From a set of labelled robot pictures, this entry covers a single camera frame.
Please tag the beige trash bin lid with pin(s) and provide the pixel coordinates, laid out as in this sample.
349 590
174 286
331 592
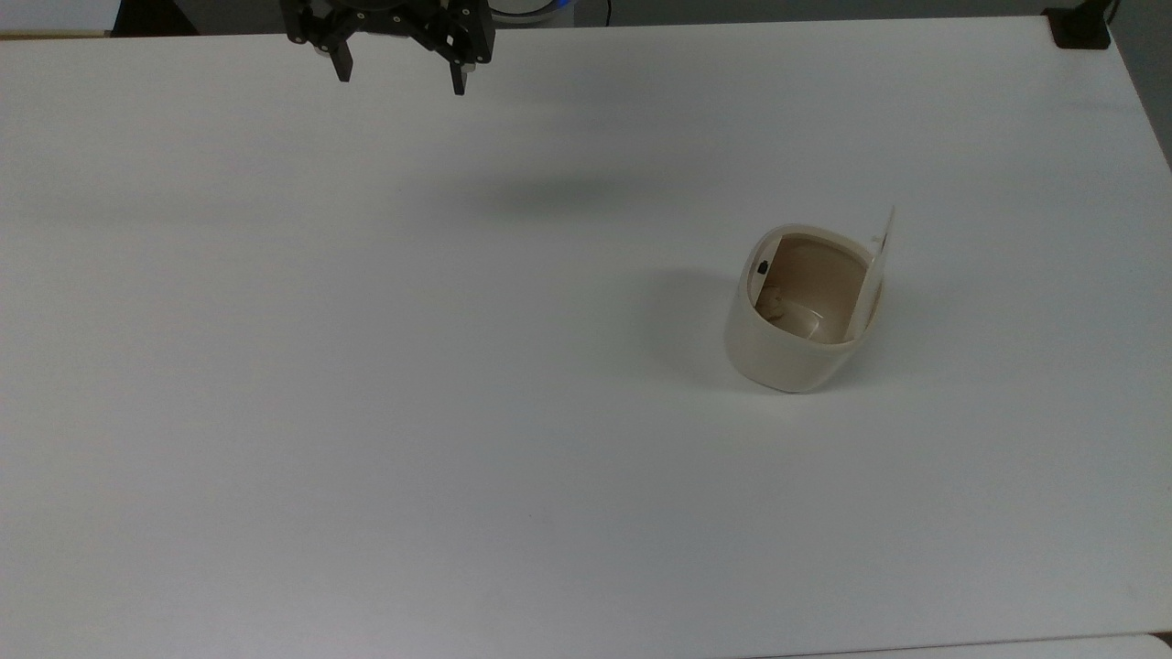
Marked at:
874 275

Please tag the black table clamp mount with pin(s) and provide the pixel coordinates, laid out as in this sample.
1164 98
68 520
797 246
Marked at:
1079 26

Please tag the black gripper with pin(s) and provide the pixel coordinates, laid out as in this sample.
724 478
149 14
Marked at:
394 13

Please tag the beige plastic trash bin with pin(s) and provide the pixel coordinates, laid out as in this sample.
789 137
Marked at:
787 352

